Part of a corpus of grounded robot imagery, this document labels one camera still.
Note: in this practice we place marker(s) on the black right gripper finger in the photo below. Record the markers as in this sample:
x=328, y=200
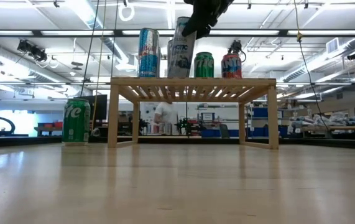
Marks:
x=196, y=28

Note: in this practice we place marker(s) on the green Sprite can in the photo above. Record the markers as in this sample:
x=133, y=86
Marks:
x=204, y=67
x=76, y=124

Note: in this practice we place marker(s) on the red Fanta can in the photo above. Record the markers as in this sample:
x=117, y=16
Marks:
x=231, y=68

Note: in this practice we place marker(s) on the blue silver Red Bull can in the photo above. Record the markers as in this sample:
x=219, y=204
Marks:
x=148, y=56

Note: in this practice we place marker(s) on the black background robot arm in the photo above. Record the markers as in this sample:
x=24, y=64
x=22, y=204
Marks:
x=185, y=126

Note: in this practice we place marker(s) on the wooden slatted shelf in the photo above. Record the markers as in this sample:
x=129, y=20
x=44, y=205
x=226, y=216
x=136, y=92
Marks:
x=196, y=81

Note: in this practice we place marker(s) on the person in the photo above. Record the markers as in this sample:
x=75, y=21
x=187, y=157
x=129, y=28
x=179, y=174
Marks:
x=166, y=113

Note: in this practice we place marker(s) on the blue storage bin rack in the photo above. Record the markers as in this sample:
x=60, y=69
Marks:
x=261, y=112

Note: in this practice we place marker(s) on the black computer monitor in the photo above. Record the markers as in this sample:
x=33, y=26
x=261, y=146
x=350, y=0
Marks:
x=98, y=107

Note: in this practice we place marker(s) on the black hanging spotlight cluster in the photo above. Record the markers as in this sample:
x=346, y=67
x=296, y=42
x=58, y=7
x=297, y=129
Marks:
x=35, y=53

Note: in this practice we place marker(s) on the red bin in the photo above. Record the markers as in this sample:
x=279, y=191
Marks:
x=51, y=126

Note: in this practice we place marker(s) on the cluttered wooden workbench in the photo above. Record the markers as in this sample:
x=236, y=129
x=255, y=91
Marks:
x=351, y=128

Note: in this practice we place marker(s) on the black aluminium table frame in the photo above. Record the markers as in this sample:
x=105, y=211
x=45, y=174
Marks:
x=164, y=140

